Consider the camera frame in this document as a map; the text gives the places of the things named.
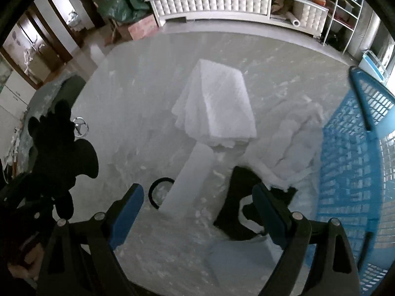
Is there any white tufted tv cabinet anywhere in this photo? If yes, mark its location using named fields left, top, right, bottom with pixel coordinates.
left=150, top=0, right=328, bottom=37

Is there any white quilted towel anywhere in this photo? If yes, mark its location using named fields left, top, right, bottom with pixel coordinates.
left=171, top=59, right=257, bottom=148

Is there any blue plastic laundry basket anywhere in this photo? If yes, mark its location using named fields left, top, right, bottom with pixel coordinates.
left=303, top=66, right=394, bottom=295

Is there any green plastic bag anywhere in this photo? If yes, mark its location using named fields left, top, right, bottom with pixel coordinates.
left=98, top=0, right=151, bottom=23

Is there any black cloth with white strap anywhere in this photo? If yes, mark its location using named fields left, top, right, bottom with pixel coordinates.
left=214, top=166, right=297, bottom=241

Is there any white metal shelf rack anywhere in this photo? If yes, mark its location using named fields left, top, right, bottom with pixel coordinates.
left=322, top=0, right=364, bottom=54

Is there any white paper roll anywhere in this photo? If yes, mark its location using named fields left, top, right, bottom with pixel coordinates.
left=285, top=11, right=301, bottom=27

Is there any black plush toy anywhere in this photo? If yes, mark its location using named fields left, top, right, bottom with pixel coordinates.
left=28, top=100, right=99, bottom=221

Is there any blue white storage bin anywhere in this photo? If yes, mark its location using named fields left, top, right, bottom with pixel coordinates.
left=359, top=50, right=389, bottom=85

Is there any white fluffy cloth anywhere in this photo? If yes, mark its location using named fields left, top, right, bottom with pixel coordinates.
left=240, top=96, right=323, bottom=189

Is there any brown wooden door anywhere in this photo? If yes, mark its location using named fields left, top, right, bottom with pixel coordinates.
left=1, top=4, right=72, bottom=90

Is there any light blue cloth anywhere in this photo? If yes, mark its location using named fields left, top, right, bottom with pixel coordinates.
left=207, top=237, right=282, bottom=288

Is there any black ring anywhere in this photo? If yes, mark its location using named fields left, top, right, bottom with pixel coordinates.
left=148, top=176, right=176, bottom=210

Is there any grey towel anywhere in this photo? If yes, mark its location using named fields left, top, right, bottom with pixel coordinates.
left=159, top=142, right=215, bottom=219

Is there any pink cardboard box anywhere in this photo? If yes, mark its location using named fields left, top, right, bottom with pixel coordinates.
left=117, top=14, right=159, bottom=41

